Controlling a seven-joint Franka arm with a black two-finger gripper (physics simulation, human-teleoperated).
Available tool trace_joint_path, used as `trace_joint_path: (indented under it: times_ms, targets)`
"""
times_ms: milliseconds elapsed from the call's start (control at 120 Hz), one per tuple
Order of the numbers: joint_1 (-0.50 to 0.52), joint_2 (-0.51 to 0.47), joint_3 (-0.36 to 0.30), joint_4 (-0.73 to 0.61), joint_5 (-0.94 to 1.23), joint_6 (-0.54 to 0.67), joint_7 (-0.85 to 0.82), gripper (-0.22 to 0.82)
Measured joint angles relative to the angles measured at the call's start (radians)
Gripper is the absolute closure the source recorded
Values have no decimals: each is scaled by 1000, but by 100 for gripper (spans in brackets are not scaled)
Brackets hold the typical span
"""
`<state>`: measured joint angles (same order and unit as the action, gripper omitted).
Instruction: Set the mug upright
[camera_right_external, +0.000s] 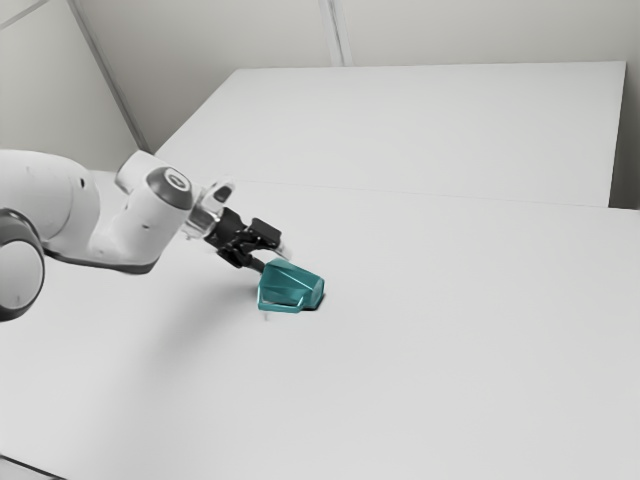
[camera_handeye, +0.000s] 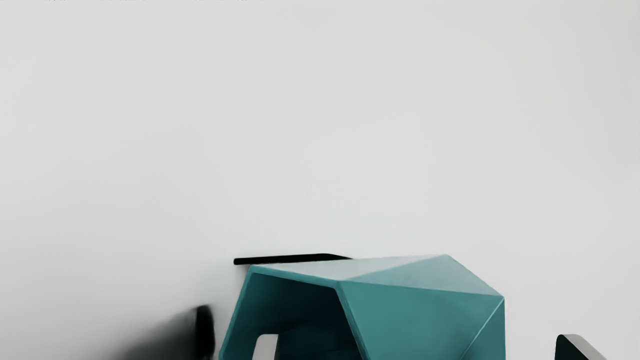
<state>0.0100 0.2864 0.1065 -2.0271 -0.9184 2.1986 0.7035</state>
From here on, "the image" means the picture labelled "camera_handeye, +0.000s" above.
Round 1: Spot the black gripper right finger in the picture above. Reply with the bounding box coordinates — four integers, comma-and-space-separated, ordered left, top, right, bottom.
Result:
554, 333, 609, 360

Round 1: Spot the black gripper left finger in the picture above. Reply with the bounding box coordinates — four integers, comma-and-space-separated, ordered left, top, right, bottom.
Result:
194, 304, 217, 360

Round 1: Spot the teal faceted mug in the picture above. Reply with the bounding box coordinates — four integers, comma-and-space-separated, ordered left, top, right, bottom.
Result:
218, 254, 506, 360

